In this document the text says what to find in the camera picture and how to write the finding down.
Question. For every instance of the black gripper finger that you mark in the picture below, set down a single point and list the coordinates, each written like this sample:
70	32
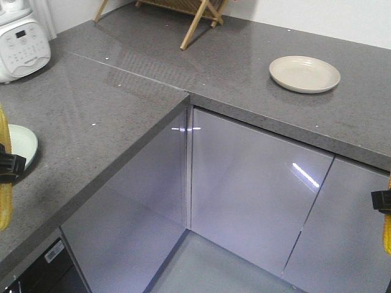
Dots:
12	166
381	201

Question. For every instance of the corn cob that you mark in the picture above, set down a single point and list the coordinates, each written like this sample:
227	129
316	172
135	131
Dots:
6	188
386	229

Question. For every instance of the light green plate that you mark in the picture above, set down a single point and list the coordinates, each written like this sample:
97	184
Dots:
24	143

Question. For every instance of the grey right cabinet door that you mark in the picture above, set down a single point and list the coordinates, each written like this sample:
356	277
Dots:
340	248

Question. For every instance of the black drawer sterilizer cabinet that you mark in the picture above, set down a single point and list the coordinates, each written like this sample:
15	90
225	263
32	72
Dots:
52	271

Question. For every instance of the white rice cooker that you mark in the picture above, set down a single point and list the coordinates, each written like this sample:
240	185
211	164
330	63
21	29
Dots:
24	44

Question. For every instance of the grey corner cabinet door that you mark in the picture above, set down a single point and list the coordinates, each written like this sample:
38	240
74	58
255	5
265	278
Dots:
251	190

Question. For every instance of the wooden dish rack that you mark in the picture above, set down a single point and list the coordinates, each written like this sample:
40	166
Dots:
210	10

